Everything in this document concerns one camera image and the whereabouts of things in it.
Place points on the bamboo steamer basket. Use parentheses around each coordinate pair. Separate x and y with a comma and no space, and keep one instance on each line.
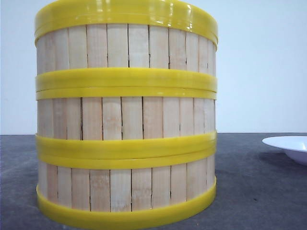
(126,199)
(115,132)
(119,48)

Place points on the white plate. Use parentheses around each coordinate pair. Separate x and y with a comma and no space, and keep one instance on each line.
(295,147)

